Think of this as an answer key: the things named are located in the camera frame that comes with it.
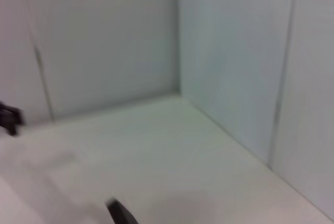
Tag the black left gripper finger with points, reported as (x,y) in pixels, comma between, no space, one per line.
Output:
(11,118)

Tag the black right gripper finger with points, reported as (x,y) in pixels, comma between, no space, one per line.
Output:
(121,213)

